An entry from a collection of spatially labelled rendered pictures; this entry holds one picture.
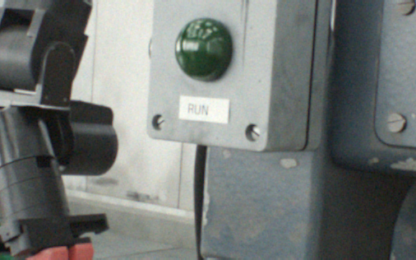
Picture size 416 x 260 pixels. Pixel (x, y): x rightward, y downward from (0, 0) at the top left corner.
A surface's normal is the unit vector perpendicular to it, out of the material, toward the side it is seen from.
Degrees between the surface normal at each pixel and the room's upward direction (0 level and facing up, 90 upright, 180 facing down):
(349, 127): 90
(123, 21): 90
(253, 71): 90
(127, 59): 90
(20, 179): 73
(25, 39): 53
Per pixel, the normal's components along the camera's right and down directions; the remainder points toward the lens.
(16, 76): -0.58, 0.52
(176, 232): -0.63, 0.00
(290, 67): 0.77, 0.08
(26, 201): -0.13, -0.25
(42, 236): 0.67, -0.40
